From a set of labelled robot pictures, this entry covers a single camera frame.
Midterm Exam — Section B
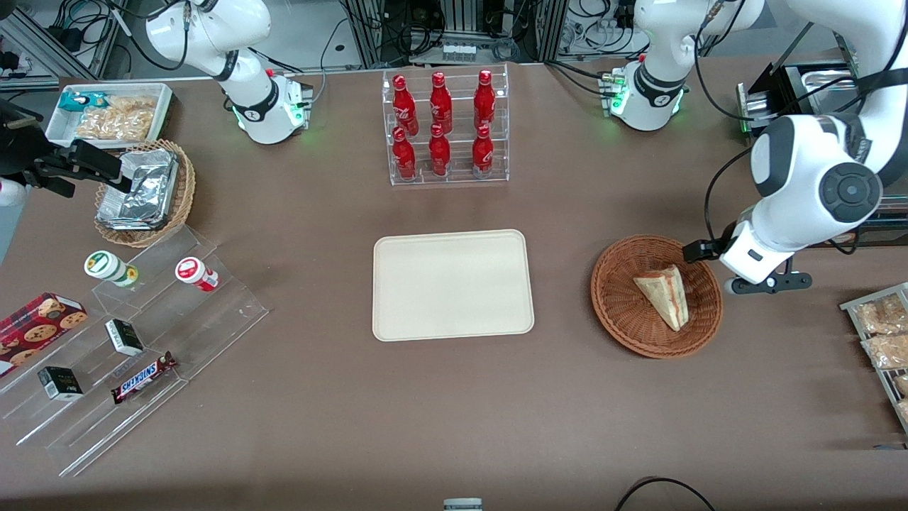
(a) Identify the triangular sandwich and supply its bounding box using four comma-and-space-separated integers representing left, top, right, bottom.
633, 265, 690, 332

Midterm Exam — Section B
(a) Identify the light wicker basket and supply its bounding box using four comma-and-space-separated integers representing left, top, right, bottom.
94, 139, 196, 248

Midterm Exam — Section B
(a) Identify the brown wicker basket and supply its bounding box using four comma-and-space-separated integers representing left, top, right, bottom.
591, 235, 724, 358

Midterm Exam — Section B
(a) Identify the tray with packaged snacks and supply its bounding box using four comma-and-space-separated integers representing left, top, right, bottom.
840, 282, 908, 434

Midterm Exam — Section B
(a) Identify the beige plastic tray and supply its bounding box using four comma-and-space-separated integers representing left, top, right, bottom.
373, 229, 535, 342

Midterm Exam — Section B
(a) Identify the silver foil packet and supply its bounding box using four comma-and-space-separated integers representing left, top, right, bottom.
117, 148, 178, 214
97, 190, 170, 231

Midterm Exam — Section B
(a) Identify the white rectangular bin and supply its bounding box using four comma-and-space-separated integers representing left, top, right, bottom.
45, 83, 174, 148

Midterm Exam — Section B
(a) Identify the clear cracker bag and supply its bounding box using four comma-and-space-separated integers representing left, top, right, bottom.
106, 96, 157, 119
74, 110, 154, 141

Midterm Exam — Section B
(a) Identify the teal snack packet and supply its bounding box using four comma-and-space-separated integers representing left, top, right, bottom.
58, 91, 107, 113

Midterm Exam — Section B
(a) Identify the green lid drink cup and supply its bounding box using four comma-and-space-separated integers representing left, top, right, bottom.
84, 251, 139, 288

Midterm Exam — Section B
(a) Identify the red lid drink cup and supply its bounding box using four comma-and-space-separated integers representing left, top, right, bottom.
175, 257, 220, 292

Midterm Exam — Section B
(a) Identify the red cookie box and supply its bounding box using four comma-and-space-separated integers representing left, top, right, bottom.
0, 292, 88, 377

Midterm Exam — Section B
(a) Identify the small black box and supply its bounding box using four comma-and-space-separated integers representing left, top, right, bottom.
37, 366, 84, 402
105, 319, 145, 357

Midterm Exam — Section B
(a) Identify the black food warmer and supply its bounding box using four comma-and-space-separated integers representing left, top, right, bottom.
736, 60, 908, 249

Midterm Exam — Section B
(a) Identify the clear acrylic step display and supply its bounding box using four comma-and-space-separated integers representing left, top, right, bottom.
0, 226, 269, 478

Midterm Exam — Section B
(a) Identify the steel food pan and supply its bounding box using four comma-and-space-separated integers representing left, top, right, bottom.
798, 66, 859, 118

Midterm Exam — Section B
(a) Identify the snickers chocolate bar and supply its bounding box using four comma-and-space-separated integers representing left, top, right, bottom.
111, 351, 177, 405

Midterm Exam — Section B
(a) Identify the red cola bottle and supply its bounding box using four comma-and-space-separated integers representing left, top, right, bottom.
474, 70, 497, 132
428, 123, 452, 177
472, 123, 495, 178
392, 126, 417, 180
429, 72, 453, 134
392, 74, 419, 137

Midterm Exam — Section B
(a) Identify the clear acrylic bottle rack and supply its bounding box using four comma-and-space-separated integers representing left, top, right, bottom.
382, 64, 510, 187

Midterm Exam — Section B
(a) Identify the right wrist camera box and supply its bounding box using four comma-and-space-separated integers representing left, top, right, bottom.
67, 138, 123, 184

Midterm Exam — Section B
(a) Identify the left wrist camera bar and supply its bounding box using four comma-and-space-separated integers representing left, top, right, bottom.
724, 272, 814, 296

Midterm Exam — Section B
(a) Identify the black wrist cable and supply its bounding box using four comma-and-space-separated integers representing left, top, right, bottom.
704, 145, 754, 246

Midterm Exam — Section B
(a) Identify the aluminium frame rail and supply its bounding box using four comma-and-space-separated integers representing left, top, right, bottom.
0, 11, 96, 92

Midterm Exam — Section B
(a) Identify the black table cable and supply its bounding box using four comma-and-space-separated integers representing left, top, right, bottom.
614, 478, 717, 511

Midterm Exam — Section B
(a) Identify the aluminium frame rack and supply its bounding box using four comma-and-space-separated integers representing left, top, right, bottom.
340, 0, 568, 68

